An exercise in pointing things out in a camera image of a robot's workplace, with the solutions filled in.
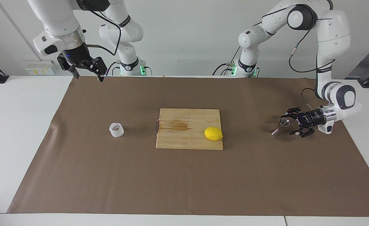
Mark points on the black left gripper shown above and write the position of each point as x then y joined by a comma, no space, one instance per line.
315,118

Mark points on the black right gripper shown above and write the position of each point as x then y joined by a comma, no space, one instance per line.
76,54

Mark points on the white wall socket box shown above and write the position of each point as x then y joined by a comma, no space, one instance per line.
41,67

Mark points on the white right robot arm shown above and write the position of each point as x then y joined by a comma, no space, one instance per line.
58,18

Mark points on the yellow lemon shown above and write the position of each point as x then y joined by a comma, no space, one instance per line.
213,134

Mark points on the brown paper table mat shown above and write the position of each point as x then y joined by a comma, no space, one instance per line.
109,175

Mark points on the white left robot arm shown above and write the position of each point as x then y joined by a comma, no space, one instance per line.
332,28

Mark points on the clear plastic cup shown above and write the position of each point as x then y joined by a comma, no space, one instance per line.
116,130

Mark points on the wooden cutting board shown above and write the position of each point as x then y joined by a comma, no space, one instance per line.
187,141

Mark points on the steel double jigger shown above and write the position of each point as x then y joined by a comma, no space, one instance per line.
280,127

